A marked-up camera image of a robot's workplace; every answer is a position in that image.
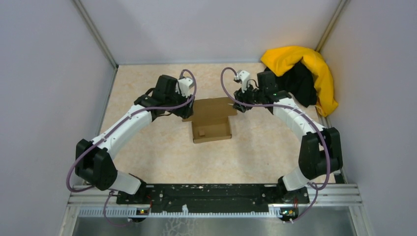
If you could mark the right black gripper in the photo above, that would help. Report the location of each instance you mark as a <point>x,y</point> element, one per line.
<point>241,96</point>

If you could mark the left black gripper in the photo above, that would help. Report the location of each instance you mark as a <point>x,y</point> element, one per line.
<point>185,111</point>

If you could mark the brown cardboard box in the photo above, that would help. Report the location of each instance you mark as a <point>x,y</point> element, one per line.
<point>213,116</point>

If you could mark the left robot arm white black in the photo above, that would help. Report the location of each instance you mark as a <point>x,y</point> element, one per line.
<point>94,158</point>

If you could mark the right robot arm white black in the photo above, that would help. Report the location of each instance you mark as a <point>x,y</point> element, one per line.
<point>320,147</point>

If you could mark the black cloth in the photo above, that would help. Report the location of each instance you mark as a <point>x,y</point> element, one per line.
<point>299,82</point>

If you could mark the yellow cloth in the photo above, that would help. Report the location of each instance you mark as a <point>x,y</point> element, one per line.
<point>281,60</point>

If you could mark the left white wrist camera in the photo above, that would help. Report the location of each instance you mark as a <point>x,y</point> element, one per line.
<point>184,86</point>

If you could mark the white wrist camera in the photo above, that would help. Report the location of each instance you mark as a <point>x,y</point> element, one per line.
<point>184,86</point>
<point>242,77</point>

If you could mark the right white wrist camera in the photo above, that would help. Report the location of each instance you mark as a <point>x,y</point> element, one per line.
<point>242,77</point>

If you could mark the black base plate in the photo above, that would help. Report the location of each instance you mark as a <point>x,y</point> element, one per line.
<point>213,198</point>

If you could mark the right corner aluminium post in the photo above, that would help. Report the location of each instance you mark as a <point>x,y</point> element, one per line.
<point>342,4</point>

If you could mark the aluminium front rail frame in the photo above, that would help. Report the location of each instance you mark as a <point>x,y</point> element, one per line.
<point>95,203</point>

